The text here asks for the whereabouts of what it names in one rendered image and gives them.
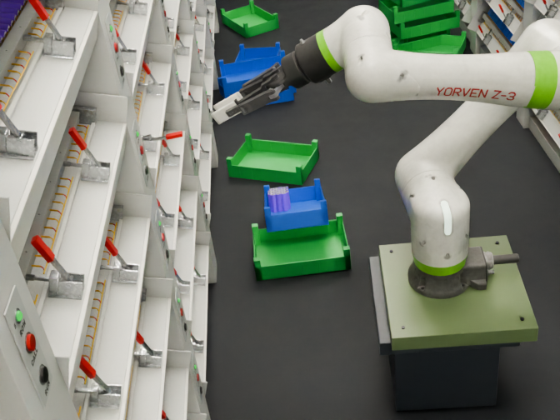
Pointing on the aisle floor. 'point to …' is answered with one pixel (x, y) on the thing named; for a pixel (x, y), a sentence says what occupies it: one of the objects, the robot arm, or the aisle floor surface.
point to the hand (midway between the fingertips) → (227, 107)
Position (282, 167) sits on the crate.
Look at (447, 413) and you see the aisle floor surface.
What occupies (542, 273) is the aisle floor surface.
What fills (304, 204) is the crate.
